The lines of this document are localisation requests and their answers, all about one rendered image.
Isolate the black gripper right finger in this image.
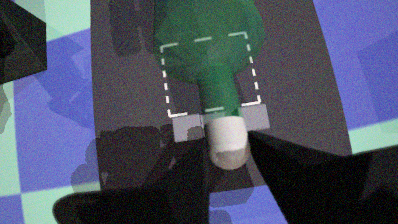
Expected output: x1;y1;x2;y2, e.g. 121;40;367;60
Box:
248;130;398;224

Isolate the green glass bottle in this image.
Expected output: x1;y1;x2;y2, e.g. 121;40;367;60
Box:
153;0;266;170

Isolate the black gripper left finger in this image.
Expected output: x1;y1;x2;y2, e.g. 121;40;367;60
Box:
52;138;210;224

